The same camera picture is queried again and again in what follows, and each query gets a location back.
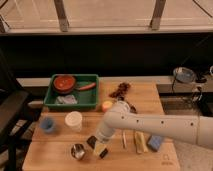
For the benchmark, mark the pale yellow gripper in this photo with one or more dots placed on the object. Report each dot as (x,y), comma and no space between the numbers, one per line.
(100,149)

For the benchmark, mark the black eraser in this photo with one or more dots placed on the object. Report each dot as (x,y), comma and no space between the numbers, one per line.
(91,142)

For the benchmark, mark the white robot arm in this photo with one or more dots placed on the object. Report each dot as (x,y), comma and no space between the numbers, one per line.
(197,130)

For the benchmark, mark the shiny metal cup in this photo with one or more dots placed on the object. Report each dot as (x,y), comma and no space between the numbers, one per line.
(78,151)

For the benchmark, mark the white paper cup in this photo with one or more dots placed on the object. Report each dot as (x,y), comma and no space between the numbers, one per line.
(74,121)

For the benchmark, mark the blue plastic cup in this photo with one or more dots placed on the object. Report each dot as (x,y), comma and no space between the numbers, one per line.
(47,125)

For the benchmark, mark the metal fork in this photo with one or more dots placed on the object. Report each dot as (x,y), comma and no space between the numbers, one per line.
(124,140)

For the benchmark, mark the orange round ball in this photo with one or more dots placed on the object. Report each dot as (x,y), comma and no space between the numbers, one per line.
(106,105)

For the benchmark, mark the green plastic tray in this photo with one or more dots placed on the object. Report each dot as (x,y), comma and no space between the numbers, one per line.
(87,99)

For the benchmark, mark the blue sponge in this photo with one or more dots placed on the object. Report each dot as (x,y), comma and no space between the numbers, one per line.
(155,142)

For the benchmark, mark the grey crumpled cloth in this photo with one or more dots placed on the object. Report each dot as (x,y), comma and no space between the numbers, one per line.
(68,99)

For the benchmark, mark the brown dried bunch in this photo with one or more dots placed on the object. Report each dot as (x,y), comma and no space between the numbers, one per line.
(121,90)

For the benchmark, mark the red toy frying pan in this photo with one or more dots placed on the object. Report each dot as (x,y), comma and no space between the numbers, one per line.
(64,84)

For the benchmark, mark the black chair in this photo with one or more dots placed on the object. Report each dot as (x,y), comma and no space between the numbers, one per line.
(15,114)

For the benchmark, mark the metal bowl on counter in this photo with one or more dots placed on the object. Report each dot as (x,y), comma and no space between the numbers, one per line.
(184,75)

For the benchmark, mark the black handled knife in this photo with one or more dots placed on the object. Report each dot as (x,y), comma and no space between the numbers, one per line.
(132,107)

